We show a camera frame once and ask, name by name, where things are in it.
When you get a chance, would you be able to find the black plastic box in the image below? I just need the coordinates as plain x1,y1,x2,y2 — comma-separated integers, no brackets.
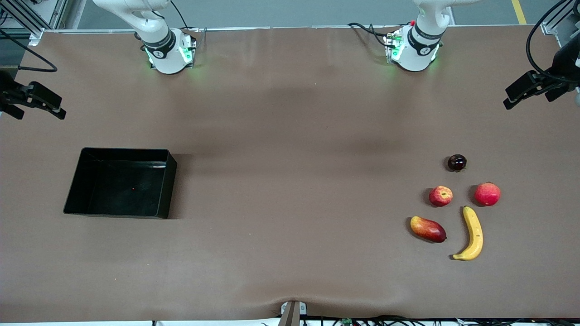
63,147,178,220

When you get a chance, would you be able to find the small red yellow apple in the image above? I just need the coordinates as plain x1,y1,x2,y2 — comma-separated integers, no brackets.
429,185,454,208

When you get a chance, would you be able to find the yellow banana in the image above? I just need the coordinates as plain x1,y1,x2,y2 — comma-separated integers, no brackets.
452,206,484,261

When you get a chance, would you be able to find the red yellow mango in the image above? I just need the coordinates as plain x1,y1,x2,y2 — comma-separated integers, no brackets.
410,216,447,244

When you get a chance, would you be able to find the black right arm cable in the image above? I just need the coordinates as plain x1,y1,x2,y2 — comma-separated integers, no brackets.
0,27,58,73

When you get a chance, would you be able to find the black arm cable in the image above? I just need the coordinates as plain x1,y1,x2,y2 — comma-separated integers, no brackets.
526,0,580,84
0,27,58,73

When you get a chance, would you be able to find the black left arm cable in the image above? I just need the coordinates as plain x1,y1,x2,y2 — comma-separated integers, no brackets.
526,0,580,84

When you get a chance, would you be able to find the aluminium frame corner bracket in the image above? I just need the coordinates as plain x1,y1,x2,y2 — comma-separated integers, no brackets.
541,0,580,46

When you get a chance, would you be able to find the aluminium frame with black bars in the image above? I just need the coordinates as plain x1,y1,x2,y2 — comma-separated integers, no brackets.
0,0,73,46

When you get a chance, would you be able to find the black right base cable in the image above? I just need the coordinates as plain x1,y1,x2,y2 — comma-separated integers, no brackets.
170,0,189,29

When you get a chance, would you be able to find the black base cable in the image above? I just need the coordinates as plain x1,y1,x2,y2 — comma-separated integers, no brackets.
348,22,390,48
170,0,189,29

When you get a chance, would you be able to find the black left base cable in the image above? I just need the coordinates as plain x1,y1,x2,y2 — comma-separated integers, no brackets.
348,22,390,48

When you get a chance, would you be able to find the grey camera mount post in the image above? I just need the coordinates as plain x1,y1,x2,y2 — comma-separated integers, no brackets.
280,300,307,326

